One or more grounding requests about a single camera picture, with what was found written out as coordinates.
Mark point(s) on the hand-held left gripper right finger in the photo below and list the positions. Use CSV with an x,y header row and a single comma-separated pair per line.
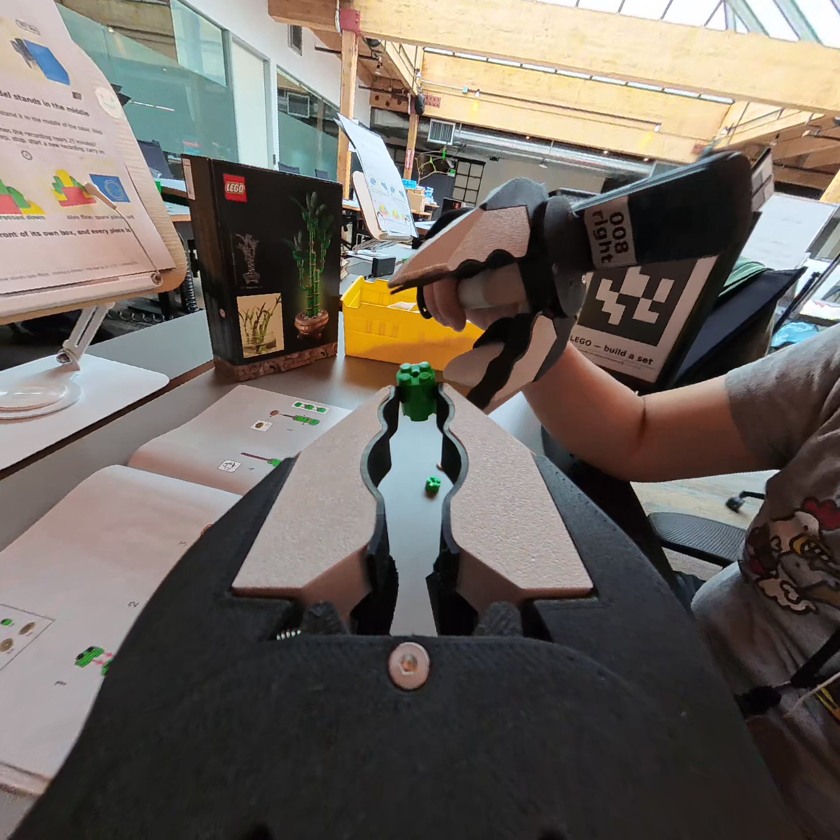
x,y
518,512

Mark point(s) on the black chair armrest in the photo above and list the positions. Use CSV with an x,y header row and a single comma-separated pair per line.
x,y
702,535

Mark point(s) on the large framed marker sign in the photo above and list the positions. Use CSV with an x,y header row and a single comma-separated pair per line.
x,y
630,308

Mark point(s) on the black perforated panel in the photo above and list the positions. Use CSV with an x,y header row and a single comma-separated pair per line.
x,y
610,512

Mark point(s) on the open instruction booklet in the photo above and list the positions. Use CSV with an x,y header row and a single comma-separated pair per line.
x,y
98,525

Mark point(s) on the person's right hand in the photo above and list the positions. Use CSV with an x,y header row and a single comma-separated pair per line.
x,y
446,305

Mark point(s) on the yellow plastic bin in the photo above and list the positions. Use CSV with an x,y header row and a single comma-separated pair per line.
x,y
380,328

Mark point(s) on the silver ventilation duct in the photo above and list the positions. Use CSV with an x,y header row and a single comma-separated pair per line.
x,y
558,151

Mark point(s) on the instruction poster board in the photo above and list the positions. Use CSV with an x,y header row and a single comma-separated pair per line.
x,y
384,177
65,216

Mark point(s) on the green round brick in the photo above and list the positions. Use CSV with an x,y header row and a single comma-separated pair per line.
x,y
432,486
417,400

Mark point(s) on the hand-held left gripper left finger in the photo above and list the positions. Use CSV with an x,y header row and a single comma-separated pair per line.
x,y
315,512

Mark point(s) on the person's right forearm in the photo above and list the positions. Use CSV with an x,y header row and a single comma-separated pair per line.
x,y
623,426

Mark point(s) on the white lamp base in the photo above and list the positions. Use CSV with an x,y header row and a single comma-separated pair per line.
x,y
118,394

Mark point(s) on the black building set box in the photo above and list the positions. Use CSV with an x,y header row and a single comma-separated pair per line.
x,y
262,262

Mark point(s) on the clear plastic bag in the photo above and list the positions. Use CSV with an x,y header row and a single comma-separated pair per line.
x,y
401,305

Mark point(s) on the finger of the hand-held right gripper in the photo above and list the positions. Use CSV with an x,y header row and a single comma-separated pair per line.
x,y
472,367
485,239

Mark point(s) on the person's grey shirt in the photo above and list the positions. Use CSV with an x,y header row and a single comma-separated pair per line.
x,y
787,407

